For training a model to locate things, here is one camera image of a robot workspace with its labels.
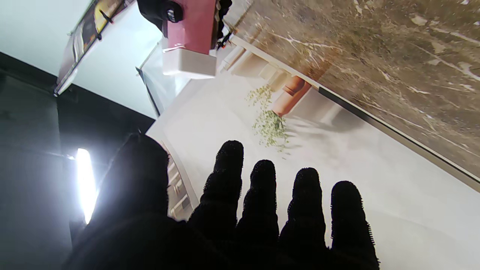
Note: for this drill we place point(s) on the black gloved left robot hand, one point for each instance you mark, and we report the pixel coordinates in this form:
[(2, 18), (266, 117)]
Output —
[(131, 232)]

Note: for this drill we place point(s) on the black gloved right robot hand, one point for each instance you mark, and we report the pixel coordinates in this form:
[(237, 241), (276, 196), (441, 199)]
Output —
[(153, 11)]

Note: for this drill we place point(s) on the glossy poster board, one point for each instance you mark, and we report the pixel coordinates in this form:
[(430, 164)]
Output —
[(88, 33)]

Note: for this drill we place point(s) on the clear bottle with pink seasoning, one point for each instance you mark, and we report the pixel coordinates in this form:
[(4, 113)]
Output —
[(193, 26)]

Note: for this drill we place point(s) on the bright studio light panel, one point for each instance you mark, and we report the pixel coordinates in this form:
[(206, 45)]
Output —
[(87, 183)]

